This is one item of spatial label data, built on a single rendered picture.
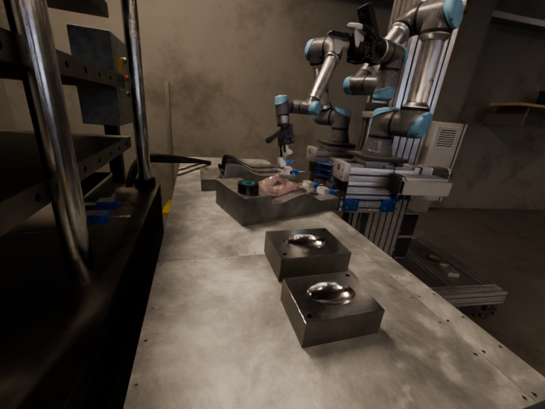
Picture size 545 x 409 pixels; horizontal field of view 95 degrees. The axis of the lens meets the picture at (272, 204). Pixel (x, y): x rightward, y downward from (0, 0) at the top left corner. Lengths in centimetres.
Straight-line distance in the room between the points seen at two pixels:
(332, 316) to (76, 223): 56
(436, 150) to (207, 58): 245
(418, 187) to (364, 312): 95
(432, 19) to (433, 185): 70
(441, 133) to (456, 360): 133
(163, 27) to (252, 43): 92
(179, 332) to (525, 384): 62
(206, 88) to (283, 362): 297
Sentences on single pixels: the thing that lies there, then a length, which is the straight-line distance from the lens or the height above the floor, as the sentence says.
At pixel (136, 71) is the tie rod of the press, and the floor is 131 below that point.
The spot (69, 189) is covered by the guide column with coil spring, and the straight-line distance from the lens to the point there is 66.
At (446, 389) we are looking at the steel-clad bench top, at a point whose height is 80.
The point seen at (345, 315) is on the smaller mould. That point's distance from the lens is 53.
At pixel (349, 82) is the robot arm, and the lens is 120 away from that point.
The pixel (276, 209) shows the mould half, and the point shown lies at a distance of 98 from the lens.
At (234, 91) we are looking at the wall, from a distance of 319.
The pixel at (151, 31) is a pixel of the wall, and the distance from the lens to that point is 334.
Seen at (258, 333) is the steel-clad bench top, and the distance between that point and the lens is 55.
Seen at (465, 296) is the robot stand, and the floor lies 22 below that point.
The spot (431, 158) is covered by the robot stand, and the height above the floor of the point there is 103.
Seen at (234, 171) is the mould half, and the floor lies 90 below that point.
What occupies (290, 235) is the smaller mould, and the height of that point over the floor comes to 87.
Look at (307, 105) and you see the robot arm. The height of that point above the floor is 125.
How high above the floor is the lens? 121
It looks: 20 degrees down
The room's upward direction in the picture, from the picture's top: 5 degrees clockwise
